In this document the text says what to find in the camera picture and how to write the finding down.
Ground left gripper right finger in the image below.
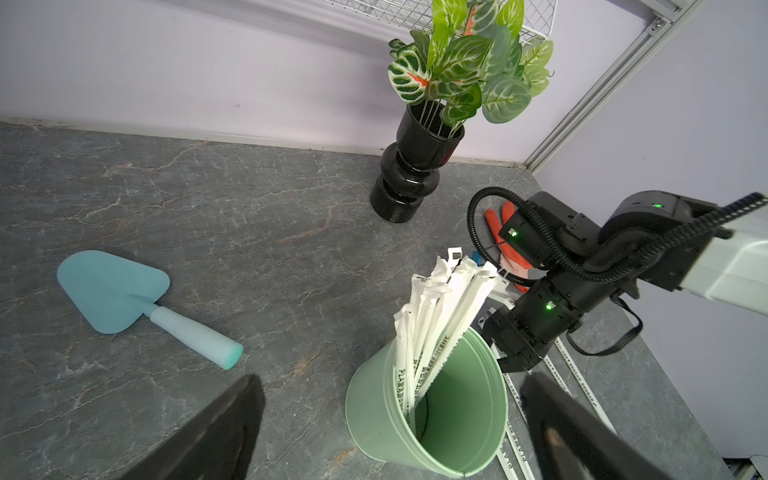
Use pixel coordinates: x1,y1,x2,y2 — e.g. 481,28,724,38
520,373,669,480

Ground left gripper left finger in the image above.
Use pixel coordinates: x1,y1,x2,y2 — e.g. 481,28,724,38
122,374,266,479

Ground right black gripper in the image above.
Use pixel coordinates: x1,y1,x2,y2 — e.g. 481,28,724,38
481,278,600,373

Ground white straw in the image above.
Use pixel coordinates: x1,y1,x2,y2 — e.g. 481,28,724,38
555,338,616,433
502,373,535,480
543,355,571,395

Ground green cylindrical storage cup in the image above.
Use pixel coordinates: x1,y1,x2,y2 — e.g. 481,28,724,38
345,329,508,479

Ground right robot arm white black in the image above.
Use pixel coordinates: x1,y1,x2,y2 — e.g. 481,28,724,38
467,187,767,373

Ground bundle of wrapped white straws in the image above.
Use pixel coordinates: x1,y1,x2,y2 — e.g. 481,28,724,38
394,247,499,431

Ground red work glove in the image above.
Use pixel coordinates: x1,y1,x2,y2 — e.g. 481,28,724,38
483,200,535,294

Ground teal garden trowel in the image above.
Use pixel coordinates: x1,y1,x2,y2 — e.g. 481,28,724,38
56,250,244,370

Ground black vase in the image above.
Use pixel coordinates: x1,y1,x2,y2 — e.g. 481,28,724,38
370,102,465,223

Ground green artificial plant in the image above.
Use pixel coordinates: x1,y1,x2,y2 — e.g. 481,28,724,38
387,1,554,138

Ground white wire wall shelf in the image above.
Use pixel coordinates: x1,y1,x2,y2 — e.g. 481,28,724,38
330,0,558,43

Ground aluminium frame struts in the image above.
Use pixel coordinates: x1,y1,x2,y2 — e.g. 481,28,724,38
524,1,704,174

